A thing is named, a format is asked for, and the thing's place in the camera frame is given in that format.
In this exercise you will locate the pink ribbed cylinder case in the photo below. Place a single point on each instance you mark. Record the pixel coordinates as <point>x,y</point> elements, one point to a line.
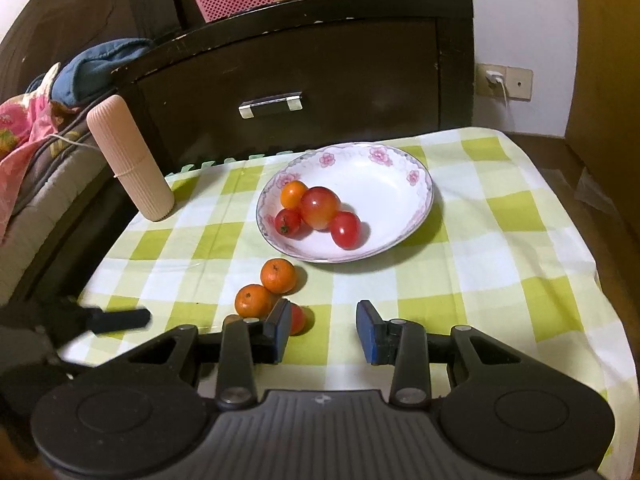
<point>130,160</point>

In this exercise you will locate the pink floral blanket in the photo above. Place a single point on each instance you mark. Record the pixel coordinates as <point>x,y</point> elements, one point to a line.
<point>20,125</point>

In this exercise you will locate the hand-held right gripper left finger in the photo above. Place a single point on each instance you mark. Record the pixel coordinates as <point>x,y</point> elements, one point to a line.
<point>280,332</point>

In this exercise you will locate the green white checked tablecloth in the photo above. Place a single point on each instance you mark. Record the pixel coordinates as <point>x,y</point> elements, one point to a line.
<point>500,270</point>

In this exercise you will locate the wooden headboard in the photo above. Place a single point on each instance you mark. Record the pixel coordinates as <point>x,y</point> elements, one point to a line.
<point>75,20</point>

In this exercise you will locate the green white foam mat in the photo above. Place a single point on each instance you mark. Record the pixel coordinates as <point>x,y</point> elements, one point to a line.
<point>210,164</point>

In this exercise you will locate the dark wooden cabinet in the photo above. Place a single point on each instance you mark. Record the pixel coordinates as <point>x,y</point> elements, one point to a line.
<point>350,70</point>

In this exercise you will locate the large red yellow tomato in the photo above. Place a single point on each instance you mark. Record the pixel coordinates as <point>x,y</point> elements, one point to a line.
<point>320,207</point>

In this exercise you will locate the orange mandarin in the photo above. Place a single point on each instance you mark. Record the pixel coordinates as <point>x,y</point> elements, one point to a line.
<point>252,300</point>
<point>278,276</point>
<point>292,194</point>

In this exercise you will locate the red cherry tomato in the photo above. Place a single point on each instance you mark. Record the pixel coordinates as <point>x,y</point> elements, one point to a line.
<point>345,230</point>
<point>287,222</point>
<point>298,320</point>

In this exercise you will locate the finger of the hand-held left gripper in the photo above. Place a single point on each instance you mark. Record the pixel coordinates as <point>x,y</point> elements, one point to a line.
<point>120,320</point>

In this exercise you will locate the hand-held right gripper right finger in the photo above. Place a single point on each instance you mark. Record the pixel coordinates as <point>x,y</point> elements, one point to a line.
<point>367,332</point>

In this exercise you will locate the blue cloth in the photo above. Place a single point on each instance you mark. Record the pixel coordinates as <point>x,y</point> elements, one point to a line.
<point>95,70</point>

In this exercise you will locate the white floral plate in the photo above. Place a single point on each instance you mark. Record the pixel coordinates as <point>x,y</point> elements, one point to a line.
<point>380,195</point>

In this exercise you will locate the white charger plug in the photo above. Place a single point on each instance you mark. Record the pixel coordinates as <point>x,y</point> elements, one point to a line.
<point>494,77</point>

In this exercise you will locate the brown wooden wardrobe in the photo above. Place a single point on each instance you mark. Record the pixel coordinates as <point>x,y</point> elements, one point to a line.
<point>610,85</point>

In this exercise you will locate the beige wall socket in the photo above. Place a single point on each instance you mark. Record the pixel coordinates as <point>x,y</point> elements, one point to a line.
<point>520,82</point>

